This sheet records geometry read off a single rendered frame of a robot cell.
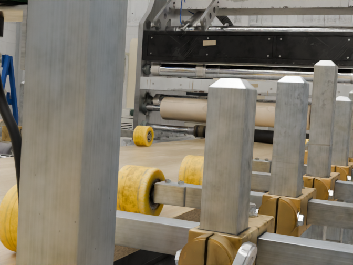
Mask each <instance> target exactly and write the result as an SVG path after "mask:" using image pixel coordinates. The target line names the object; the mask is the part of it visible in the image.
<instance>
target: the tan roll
mask: <svg viewBox="0 0 353 265"><path fill-rule="evenodd" d="M275 106H276V103H259V102H256V115H255V126H258V127H272V128H274V121H275ZM146 108H147V110H151V111H160V115H161V117H162V119H165V120H179V121H193V122H201V123H205V122H206V113H207V99H193V98H174V97H164V98H163V99H162V101H161V104H160V105H154V104H147V107H146ZM310 113H311V105H308V112H307V127H306V130H309V128H310Z"/></svg>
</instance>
